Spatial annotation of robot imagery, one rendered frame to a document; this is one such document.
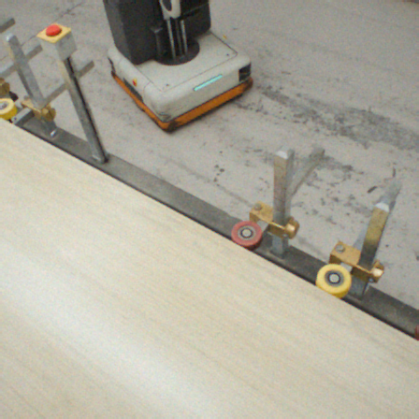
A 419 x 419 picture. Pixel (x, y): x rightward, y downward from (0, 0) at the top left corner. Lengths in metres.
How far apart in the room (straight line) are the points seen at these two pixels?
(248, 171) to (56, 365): 1.69
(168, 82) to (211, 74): 0.24
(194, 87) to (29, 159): 1.33
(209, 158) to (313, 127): 0.62
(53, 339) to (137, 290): 0.23
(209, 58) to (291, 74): 0.58
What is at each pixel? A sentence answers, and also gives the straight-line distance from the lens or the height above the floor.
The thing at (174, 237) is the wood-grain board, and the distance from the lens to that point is 1.32.
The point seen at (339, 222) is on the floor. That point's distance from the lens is 2.46.
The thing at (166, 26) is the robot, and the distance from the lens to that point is 2.84.
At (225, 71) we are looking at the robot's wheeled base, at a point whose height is 0.26.
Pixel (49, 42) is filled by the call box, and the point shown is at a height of 1.21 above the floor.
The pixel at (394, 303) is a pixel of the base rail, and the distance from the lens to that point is 1.47.
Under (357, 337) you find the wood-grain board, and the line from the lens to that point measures 1.19.
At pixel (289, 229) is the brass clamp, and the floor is 0.86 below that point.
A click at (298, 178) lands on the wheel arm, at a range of 1.49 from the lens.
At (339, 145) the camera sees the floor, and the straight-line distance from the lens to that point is 2.79.
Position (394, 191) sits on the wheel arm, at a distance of 1.50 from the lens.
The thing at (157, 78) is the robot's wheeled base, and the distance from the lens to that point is 2.82.
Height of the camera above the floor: 1.98
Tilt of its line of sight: 53 degrees down
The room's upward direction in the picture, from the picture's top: 9 degrees counter-clockwise
